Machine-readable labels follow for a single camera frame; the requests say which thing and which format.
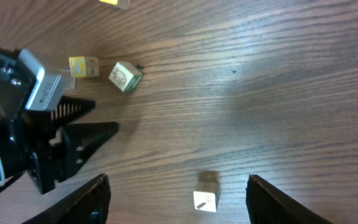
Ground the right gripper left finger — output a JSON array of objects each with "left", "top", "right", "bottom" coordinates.
[{"left": 24, "top": 174, "right": 111, "bottom": 224}]

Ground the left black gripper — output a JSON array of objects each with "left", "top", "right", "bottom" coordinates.
[{"left": 0, "top": 81, "right": 119, "bottom": 194}]

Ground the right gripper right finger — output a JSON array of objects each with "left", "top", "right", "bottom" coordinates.
[{"left": 246, "top": 174, "right": 331, "bottom": 224}]

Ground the yellow G letter block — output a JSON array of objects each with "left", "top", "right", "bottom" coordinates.
[{"left": 68, "top": 56, "right": 99, "bottom": 78}]

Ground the hammer picture wooden block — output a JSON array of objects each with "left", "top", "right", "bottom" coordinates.
[{"left": 193, "top": 170, "right": 220, "bottom": 213}]

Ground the red edged frog block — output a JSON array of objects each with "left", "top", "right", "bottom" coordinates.
[{"left": 108, "top": 61, "right": 143, "bottom": 93}]

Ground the yellow top block lower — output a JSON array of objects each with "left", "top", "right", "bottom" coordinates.
[{"left": 99, "top": 0, "right": 131, "bottom": 10}]

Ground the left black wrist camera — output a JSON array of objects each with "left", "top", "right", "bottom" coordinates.
[{"left": 0, "top": 49, "right": 70, "bottom": 111}]

